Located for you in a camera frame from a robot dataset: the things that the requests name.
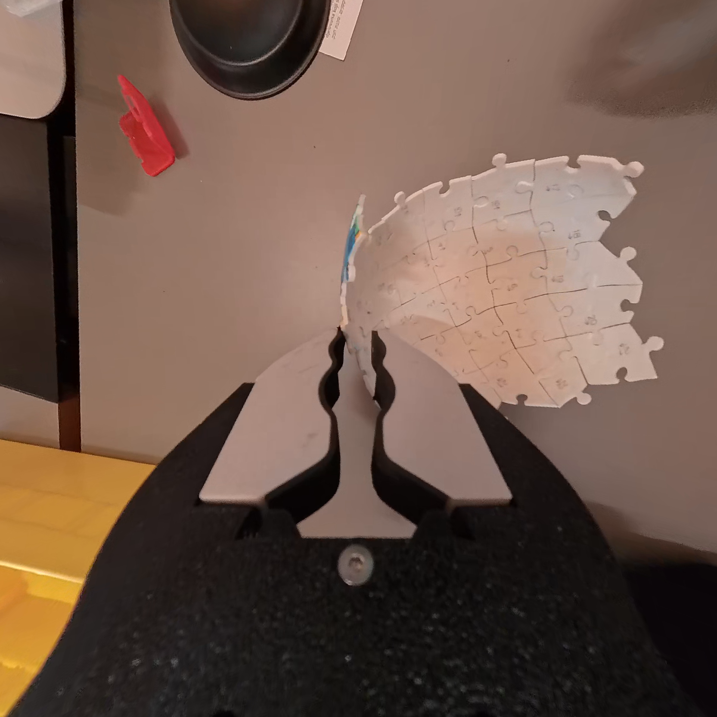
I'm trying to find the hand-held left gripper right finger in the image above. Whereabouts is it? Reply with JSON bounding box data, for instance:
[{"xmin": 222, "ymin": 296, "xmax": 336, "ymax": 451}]
[{"xmin": 371, "ymin": 328, "xmax": 512, "ymax": 525}]

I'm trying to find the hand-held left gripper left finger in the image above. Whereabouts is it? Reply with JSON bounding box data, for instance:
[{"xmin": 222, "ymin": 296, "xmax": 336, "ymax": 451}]
[{"xmin": 199, "ymin": 328, "xmax": 345, "ymax": 525}]

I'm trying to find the partly built puzzle ball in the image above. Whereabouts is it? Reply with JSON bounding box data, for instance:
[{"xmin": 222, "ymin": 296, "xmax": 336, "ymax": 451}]
[{"xmin": 339, "ymin": 154, "xmax": 664, "ymax": 410}]

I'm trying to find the yellow plastic bin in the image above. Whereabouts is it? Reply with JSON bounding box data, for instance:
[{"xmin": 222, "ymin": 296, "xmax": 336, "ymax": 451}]
[{"xmin": 0, "ymin": 438, "xmax": 158, "ymax": 717}]

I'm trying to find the red plastic piece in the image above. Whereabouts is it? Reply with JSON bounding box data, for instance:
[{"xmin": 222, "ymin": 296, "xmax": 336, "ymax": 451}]
[{"xmin": 117, "ymin": 74, "xmax": 177, "ymax": 177}]

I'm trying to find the black round stand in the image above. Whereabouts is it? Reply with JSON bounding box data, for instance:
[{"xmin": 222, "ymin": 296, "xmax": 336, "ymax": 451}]
[{"xmin": 169, "ymin": 0, "xmax": 335, "ymax": 102}]

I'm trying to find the white printed leaflet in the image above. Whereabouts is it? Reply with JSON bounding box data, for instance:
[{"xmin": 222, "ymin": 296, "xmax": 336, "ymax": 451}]
[{"xmin": 319, "ymin": 0, "xmax": 365, "ymax": 59}]

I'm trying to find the white tray with clear clips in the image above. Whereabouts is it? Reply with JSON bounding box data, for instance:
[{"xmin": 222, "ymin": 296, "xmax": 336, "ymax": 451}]
[{"xmin": 0, "ymin": 0, "xmax": 66, "ymax": 120}]

